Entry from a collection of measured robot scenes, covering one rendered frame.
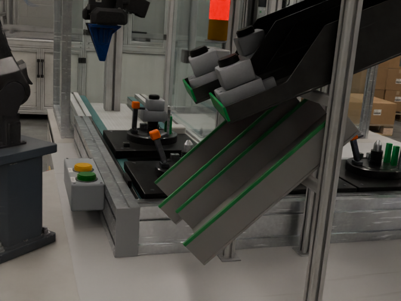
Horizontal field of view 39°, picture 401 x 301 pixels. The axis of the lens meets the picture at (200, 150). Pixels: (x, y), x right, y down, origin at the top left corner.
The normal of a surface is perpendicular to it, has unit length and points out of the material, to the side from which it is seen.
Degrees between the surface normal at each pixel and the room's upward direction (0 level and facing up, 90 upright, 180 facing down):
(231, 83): 90
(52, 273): 0
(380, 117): 90
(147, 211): 90
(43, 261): 0
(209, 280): 0
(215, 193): 90
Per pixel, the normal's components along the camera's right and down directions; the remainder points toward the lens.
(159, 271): 0.07, -0.97
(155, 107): 0.29, 0.25
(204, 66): 0.07, 0.27
